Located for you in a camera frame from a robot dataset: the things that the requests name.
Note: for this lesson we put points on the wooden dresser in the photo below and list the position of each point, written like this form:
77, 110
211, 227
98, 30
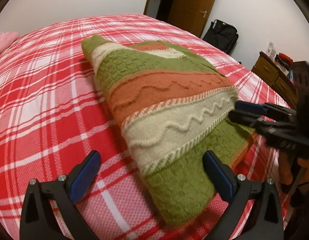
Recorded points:
271, 74

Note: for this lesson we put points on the person right hand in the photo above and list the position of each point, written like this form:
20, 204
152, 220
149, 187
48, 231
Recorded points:
294, 178

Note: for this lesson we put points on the brown wooden door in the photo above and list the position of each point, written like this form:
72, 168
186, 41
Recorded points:
190, 15

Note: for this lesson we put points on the black backpack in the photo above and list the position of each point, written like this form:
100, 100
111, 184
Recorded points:
222, 36

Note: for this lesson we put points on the green knit sweater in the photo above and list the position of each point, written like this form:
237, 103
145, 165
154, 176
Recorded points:
171, 106

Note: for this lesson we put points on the pink pillow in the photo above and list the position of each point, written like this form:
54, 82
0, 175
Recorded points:
6, 39

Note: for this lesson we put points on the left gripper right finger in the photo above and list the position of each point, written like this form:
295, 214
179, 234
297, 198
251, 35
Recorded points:
265, 220

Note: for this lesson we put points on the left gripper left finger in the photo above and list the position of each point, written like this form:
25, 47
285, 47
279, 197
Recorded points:
38, 220

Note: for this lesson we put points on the red plaid bed sheet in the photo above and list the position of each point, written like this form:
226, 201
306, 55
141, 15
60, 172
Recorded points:
52, 116

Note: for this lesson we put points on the red items on dresser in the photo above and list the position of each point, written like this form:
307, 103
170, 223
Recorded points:
284, 61

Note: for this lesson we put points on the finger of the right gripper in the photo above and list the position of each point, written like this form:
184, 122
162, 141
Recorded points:
258, 122
272, 111

